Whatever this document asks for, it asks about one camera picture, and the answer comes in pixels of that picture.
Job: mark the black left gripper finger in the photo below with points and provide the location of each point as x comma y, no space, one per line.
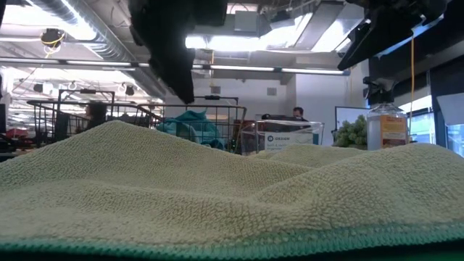
177,76

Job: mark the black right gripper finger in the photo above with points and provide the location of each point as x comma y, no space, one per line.
373,40

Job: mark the teal microfiber towel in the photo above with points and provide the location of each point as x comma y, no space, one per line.
170,128
197,125

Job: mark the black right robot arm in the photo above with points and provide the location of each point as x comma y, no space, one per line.
446,36

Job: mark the large yellow microfiber towel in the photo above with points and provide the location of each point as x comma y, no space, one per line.
145,195

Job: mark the long ceiling tube light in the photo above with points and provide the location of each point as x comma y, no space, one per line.
239,67

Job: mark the clear spray bottle orange label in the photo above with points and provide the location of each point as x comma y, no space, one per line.
387,127

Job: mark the person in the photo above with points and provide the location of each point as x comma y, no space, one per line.
298,113
96,114

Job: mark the green artificial plant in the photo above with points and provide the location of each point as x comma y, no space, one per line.
351,132

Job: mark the clear plastic organizer bin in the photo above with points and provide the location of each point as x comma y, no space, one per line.
286,136

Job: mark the silver ceiling air duct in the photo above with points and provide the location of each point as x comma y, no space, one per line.
108,40

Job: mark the white board black frame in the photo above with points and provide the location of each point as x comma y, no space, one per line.
344,112

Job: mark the dark blue post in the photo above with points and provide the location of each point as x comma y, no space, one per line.
440,116

